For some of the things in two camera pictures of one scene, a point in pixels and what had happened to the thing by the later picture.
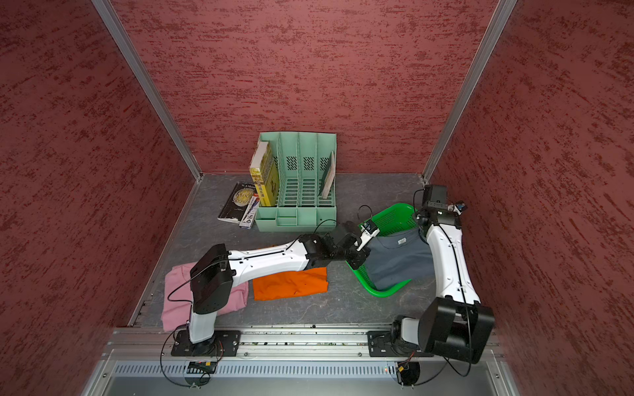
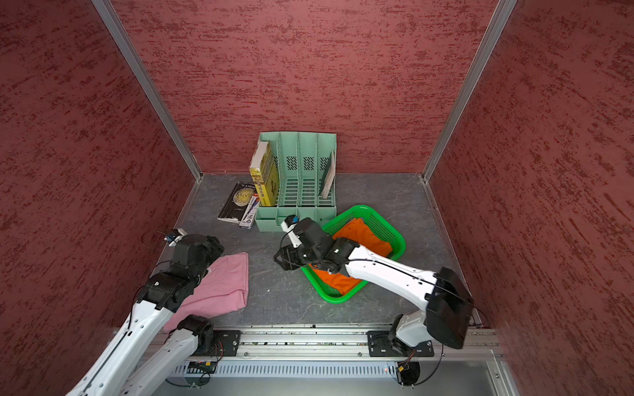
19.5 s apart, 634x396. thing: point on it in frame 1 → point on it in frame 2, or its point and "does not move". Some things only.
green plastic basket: [400, 216] → [395, 240]
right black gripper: [417, 217] → [290, 260]
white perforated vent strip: [256, 370] does not move
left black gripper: [361, 255] → [215, 247]
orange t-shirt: [288, 284] → [359, 231]
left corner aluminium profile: [147, 79] does not move
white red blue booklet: [249, 214] does not move
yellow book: [265, 172] does not move
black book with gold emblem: [234, 205] does not move
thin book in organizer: [331, 176] does not move
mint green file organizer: [306, 183] does not move
